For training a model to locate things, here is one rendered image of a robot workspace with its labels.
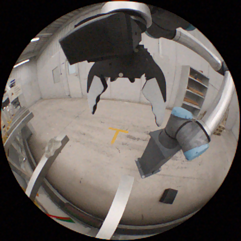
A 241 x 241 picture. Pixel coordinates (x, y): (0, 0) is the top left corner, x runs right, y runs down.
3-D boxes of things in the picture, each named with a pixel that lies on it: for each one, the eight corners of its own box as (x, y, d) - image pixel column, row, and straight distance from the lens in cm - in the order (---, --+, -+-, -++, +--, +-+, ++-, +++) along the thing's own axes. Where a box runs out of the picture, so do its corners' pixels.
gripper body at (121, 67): (147, 79, 19) (147, 34, 21) (148, 86, 10) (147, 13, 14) (115, 77, 20) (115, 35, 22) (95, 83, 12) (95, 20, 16)
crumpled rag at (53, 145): (54, 136, 33) (51, 131, 32) (63, 142, 27) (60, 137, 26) (41, 152, 33) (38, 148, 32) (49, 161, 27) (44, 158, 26)
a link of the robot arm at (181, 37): (214, 61, 89) (138, 22, 43) (225, 64, 85) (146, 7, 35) (214, 73, 86) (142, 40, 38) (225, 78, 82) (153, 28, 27)
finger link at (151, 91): (167, 109, 20) (150, 74, 17) (173, 125, 15) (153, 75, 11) (156, 114, 20) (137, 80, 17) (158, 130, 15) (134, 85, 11)
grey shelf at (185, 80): (172, 110, 281) (181, 65, 267) (190, 115, 328) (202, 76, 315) (175, 117, 245) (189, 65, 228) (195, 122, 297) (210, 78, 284)
